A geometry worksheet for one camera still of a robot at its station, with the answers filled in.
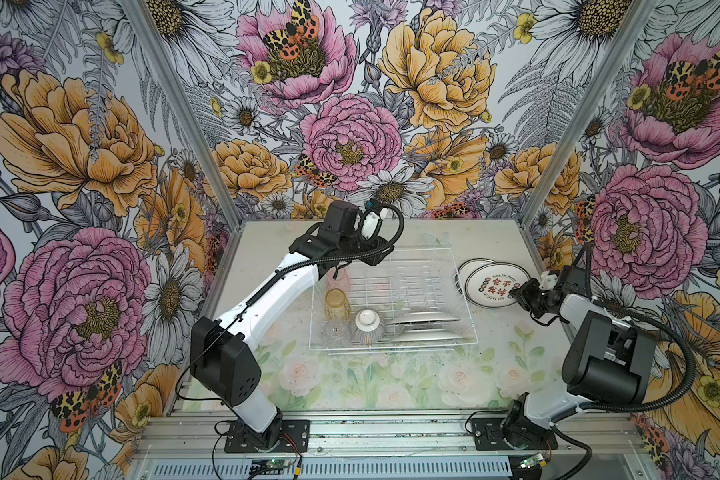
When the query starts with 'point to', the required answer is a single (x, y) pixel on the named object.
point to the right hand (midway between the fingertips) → (510, 296)
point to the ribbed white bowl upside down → (368, 327)
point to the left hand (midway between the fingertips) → (385, 254)
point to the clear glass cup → (335, 333)
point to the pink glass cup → (341, 281)
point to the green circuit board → (270, 466)
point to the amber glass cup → (336, 306)
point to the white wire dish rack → (417, 298)
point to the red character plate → (488, 285)
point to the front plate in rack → (421, 334)
